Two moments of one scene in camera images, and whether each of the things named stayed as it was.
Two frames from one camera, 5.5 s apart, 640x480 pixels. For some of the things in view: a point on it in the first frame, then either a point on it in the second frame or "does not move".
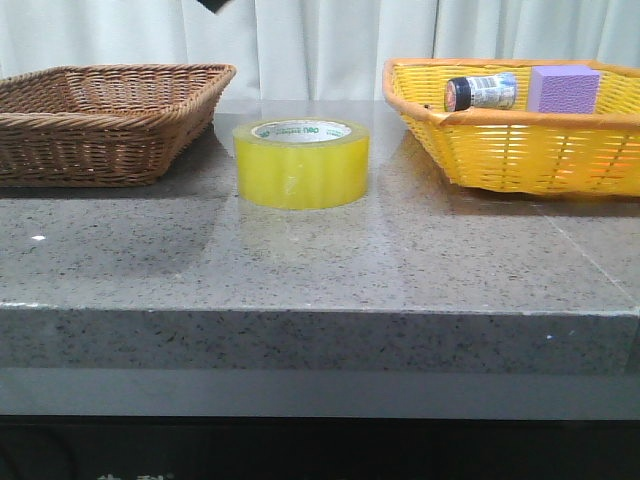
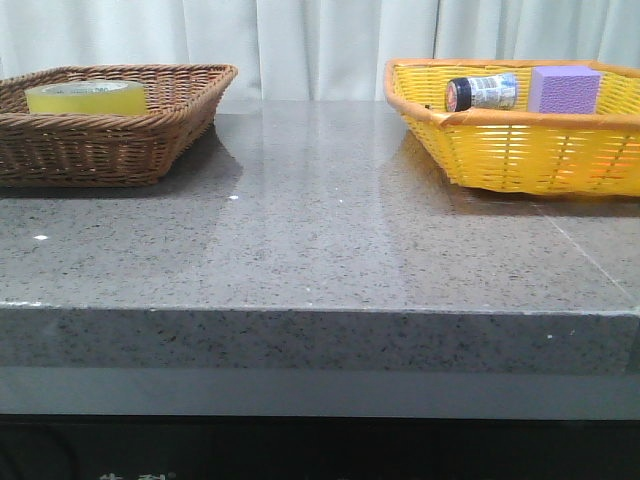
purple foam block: (563, 89) does not move
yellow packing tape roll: (302, 163) -> (88, 97)
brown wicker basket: (98, 126) does not move
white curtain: (311, 50) does not move
